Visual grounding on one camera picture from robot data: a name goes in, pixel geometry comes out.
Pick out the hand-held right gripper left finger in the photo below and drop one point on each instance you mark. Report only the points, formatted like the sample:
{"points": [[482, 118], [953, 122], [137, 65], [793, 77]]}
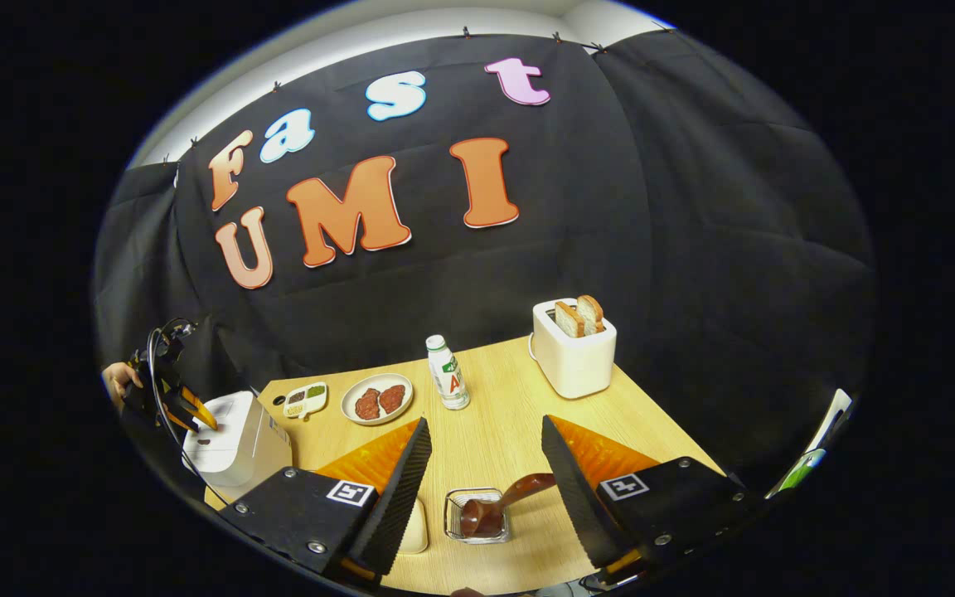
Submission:
{"points": [[395, 497]]}

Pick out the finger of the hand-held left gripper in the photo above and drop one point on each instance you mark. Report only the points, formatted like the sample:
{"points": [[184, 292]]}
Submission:
{"points": [[196, 408]]}

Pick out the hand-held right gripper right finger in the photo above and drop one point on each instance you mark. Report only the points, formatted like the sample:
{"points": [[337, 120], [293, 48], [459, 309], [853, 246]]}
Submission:
{"points": [[581, 497]]}

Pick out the white rice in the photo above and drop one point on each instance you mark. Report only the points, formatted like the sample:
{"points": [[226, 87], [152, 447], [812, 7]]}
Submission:
{"points": [[415, 531]]}

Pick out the white rice cooker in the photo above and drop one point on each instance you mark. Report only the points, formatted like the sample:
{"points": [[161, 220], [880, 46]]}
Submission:
{"points": [[237, 444]]}

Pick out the brown wooden spoon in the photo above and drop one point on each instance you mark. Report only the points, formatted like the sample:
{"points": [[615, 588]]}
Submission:
{"points": [[486, 514]]}

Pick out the clear glass dish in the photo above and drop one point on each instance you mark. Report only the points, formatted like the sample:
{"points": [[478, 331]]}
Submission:
{"points": [[419, 526]]}

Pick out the round white plate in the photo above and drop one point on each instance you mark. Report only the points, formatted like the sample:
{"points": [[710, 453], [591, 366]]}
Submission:
{"points": [[378, 419]]}

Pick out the red meat piece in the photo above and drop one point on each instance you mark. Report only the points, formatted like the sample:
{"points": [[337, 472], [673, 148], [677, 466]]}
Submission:
{"points": [[367, 404], [392, 399]]}

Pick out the divided white sauce dish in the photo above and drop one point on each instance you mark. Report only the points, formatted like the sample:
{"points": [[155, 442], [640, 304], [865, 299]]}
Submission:
{"points": [[305, 400]]}

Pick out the white drink bottle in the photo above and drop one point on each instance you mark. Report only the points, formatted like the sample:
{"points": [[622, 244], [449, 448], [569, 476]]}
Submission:
{"points": [[449, 381]]}

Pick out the white toaster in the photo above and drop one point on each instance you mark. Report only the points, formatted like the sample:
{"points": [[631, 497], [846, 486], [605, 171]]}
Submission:
{"points": [[577, 365]]}

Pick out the toast bread slice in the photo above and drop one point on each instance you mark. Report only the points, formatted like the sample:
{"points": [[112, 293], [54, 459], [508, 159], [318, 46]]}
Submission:
{"points": [[591, 311], [569, 319]]}

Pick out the white and green items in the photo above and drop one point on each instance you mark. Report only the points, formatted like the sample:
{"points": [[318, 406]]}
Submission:
{"points": [[813, 452]]}

